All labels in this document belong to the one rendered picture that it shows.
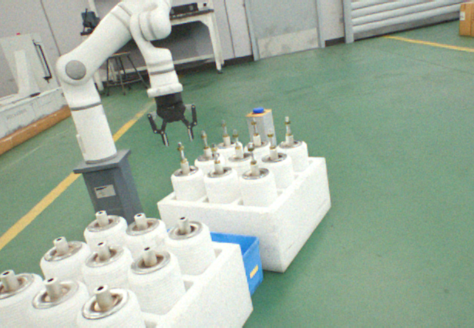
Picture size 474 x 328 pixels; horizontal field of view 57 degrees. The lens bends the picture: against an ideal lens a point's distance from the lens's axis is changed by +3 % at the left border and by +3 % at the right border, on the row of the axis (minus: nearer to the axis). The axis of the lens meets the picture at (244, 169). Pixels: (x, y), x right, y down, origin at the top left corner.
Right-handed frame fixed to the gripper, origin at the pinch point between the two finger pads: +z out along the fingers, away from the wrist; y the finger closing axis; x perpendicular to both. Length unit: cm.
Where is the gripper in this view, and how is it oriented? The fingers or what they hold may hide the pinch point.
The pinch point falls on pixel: (178, 138)
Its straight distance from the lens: 124.8
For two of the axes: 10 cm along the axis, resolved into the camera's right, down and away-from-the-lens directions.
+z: 1.8, 9.2, 3.4
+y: -9.7, 2.2, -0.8
